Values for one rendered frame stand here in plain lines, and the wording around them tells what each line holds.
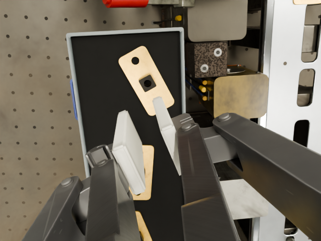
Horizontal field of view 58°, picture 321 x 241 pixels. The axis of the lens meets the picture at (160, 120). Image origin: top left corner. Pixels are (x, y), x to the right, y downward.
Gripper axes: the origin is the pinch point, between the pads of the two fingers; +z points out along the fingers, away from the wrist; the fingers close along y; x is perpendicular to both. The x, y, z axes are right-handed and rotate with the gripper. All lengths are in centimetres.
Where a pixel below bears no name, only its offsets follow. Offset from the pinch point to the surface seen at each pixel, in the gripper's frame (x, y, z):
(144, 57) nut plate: 2.9, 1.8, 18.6
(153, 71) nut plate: 0.9, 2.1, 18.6
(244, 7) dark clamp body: 3.2, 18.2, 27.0
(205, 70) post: -2.9, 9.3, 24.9
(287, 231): -48, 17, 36
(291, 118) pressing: -20.8, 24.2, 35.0
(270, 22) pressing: -1.6, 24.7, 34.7
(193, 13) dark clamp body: 5.2, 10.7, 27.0
